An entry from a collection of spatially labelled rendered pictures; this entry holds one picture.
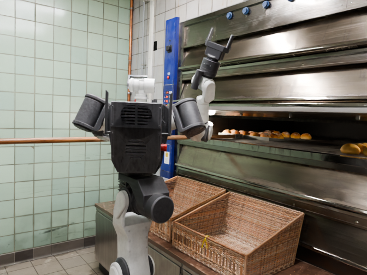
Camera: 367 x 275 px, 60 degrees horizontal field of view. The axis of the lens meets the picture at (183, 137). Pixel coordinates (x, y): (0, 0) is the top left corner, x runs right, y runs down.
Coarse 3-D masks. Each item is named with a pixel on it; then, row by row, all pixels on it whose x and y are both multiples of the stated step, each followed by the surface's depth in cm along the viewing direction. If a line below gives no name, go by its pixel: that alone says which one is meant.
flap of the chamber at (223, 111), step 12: (216, 108) 207; (228, 108) 199; (240, 108) 191; (252, 108) 184; (264, 108) 177; (276, 108) 170; (288, 108) 165; (300, 108) 159; (312, 108) 154; (324, 108) 149; (336, 108) 145; (348, 108) 141; (360, 108) 137; (348, 120) 159; (360, 120) 153
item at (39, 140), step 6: (6, 138) 158; (12, 138) 159; (18, 138) 160; (24, 138) 162; (30, 138) 164; (36, 138) 165; (42, 138) 167; (48, 138) 169; (54, 138) 171; (60, 138) 172; (66, 138) 174; (72, 138) 176; (78, 138) 178; (84, 138) 180; (90, 138) 182; (96, 138) 184; (168, 138) 215; (174, 138) 218; (180, 138) 221; (186, 138) 224; (216, 138) 243; (222, 138) 247; (0, 144) 156; (6, 144) 157
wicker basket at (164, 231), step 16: (176, 176) 260; (176, 192) 256; (192, 192) 242; (208, 192) 230; (224, 192) 217; (176, 208) 251; (192, 208) 201; (160, 224) 200; (192, 224) 202; (208, 224) 211
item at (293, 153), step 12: (216, 144) 229; (228, 144) 219; (240, 144) 211; (252, 144) 206; (288, 156) 182; (300, 156) 176; (312, 156) 170; (324, 156) 165; (336, 156) 160; (348, 156) 159
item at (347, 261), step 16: (256, 208) 202; (304, 224) 176; (320, 224) 169; (336, 224) 163; (304, 240) 173; (320, 240) 166; (336, 240) 160; (352, 240) 155; (336, 256) 156; (352, 256) 153
